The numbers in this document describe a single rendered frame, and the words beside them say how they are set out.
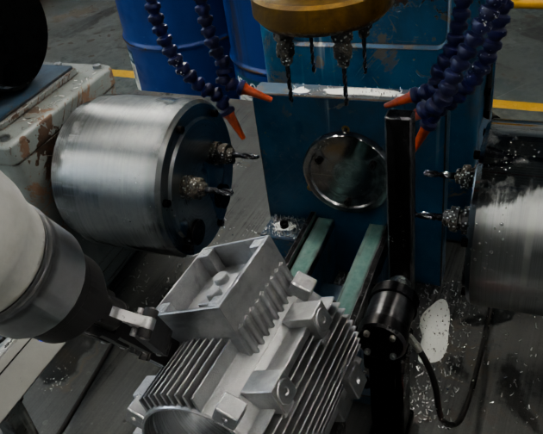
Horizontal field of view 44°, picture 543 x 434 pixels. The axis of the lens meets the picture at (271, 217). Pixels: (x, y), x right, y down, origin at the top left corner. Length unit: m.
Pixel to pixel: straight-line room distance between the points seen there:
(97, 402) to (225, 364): 0.45
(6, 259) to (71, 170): 0.61
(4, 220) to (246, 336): 0.33
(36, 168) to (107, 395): 0.37
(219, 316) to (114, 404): 0.45
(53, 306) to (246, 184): 1.02
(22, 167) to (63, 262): 0.59
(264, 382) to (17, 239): 0.31
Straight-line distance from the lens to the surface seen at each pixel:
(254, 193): 1.44
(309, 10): 0.80
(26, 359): 0.82
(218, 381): 0.67
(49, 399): 1.13
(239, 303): 0.68
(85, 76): 1.21
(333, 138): 1.03
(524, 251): 0.82
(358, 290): 1.00
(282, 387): 0.65
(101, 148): 1.01
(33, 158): 1.08
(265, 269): 0.72
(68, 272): 0.49
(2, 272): 0.43
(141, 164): 0.97
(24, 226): 0.44
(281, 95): 1.04
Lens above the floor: 1.59
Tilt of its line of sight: 36 degrees down
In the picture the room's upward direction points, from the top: 9 degrees counter-clockwise
